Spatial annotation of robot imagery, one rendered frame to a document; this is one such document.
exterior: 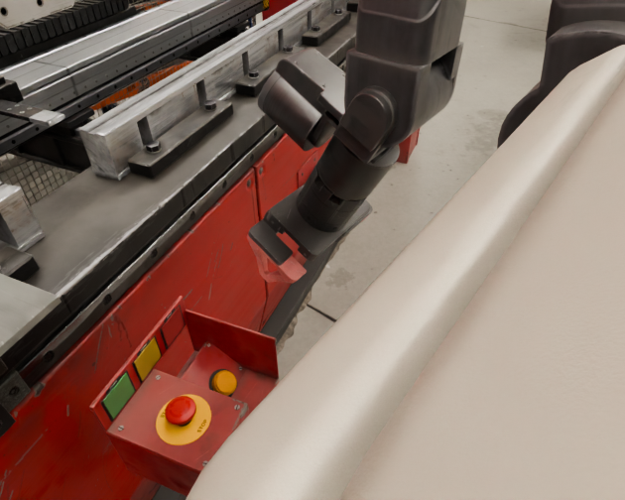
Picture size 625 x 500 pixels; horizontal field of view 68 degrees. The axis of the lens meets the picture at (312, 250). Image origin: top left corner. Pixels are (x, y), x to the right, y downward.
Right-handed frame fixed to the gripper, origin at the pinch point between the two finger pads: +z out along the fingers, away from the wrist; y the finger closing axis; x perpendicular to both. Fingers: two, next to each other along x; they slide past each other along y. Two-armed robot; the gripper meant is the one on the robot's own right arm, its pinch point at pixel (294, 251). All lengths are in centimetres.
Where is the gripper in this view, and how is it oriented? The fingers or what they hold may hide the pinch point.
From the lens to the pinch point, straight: 54.9
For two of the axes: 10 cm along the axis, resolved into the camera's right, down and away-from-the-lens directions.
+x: 7.1, 7.0, -1.0
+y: -6.1, 5.3, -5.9
